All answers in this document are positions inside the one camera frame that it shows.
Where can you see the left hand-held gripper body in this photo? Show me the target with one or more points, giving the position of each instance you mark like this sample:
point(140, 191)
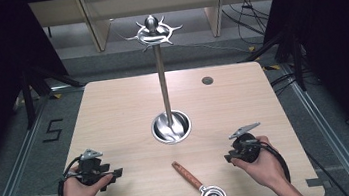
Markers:
point(91, 168)

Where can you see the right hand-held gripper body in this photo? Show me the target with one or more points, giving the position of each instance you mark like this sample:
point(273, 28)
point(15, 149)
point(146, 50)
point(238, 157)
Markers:
point(246, 148)

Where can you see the person's right hand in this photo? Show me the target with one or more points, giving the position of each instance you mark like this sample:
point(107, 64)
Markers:
point(266, 167)

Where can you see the round grey table grommet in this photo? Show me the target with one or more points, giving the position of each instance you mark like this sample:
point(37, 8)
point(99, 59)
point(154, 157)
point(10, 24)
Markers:
point(207, 81)

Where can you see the black metal stand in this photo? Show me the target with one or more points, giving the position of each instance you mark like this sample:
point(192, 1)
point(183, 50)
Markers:
point(298, 62)
point(28, 99)

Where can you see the metal utensil hook rack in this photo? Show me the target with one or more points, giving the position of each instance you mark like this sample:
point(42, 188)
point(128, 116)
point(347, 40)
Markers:
point(162, 79)

